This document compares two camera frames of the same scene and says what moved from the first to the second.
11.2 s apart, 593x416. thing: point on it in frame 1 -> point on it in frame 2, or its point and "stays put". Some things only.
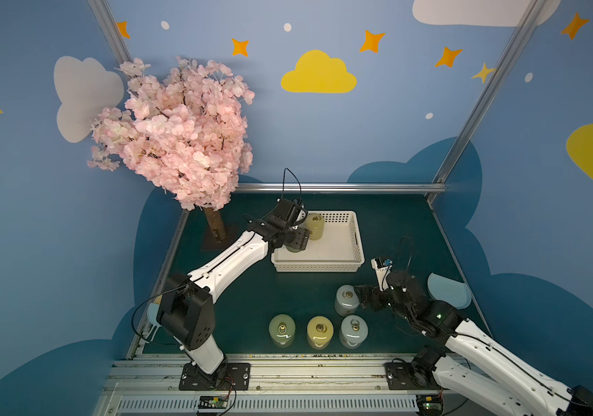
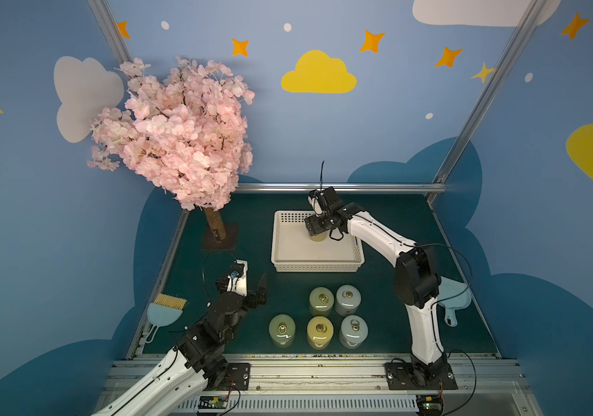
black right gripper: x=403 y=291 -> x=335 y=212
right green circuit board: x=429 y=405 stays put
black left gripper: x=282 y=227 -> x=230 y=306
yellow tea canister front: x=320 y=332 stays put
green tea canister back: x=292 y=250 -> x=321 y=301
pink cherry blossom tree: x=185 y=129 stays put
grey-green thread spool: x=347 y=300 stays put
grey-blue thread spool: x=353 y=331 stays put
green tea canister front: x=282 y=329 stays put
